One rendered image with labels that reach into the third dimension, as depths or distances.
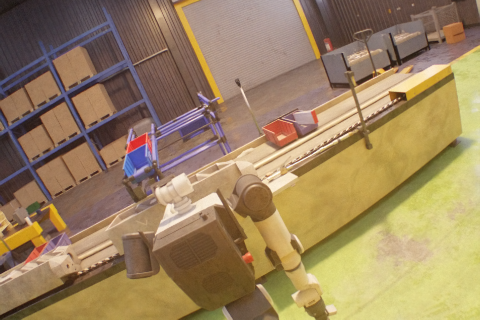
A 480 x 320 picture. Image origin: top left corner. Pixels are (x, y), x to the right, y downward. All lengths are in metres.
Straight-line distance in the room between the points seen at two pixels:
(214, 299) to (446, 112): 2.68
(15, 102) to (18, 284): 10.08
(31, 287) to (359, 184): 2.59
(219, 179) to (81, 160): 9.81
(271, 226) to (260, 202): 0.12
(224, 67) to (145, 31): 3.75
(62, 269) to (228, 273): 1.52
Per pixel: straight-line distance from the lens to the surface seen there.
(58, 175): 11.84
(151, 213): 1.85
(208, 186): 1.80
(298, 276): 1.07
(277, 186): 1.75
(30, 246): 6.83
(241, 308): 0.96
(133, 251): 0.95
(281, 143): 2.39
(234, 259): 0.79
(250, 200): 0.82
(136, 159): 1.99
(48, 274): 2.26
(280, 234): 0.94
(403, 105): 2.50
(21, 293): 2.45
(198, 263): 0.78
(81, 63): 11.06
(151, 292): 2.18
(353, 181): 2.26
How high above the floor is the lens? 1.61
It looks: 18 degrees down
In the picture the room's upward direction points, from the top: 24 degrees counter-clockwise
